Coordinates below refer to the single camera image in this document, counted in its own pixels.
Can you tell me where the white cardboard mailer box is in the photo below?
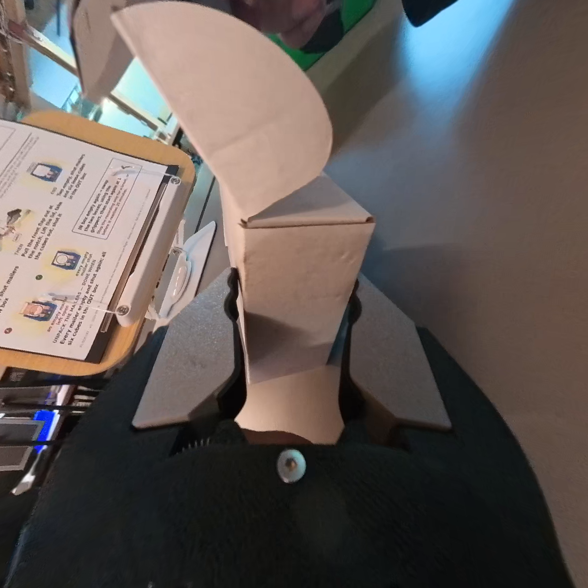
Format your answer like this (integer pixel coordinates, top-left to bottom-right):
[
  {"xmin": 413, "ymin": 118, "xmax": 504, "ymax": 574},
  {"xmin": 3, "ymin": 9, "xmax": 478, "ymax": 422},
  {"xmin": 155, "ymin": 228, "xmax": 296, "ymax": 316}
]
[{"xmin": 71, "ymin": 0, "xmax": 377, "ymax": 444}]

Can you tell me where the white display stand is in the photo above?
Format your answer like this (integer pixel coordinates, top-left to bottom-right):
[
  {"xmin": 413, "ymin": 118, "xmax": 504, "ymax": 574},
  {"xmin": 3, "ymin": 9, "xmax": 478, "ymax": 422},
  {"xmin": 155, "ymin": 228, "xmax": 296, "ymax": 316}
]
[{"xmin": 117, "ymin": 170, "xmax": 217, "ymax": 328}]

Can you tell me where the green plastic bin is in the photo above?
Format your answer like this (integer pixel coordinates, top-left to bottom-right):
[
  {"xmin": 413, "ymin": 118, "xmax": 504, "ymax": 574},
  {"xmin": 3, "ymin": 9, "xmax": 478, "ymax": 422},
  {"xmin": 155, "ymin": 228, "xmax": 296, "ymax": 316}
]
[{"xmin": 285, "ymin": 0, "xmax": 384, "ymax": 72}]

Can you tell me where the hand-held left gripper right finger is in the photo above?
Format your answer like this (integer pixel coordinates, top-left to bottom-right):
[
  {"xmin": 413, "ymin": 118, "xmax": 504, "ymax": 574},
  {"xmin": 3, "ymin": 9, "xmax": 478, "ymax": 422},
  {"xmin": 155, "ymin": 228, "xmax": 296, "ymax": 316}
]
[{"xmin": 328, "ymin": 276, "xmax": 454, "ymax": 432}]

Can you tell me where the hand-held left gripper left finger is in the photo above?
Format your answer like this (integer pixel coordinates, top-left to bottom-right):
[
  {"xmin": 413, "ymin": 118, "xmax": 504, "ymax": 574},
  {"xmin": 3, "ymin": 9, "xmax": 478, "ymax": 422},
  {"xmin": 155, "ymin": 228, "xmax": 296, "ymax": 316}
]
[{"xmin": 132, "ymin": 268, "xmax": 251, "ymax": 430}]

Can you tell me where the printed instruction sheet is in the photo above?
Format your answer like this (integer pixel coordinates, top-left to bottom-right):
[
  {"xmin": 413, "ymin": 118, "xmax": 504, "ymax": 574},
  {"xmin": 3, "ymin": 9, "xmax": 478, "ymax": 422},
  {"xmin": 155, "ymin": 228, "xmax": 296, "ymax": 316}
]
[{"xmin": 0, "ymin": 120, "xmax": 182, "ymax": 361}]

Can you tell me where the instruction sheet on stand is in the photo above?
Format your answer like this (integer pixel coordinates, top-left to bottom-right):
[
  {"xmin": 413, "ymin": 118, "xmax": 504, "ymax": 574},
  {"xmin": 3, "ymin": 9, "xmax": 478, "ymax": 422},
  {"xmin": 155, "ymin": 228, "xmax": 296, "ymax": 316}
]
[{"xmin": 0, "ymin": 110, "xmax": 197, "ymax": 378}]

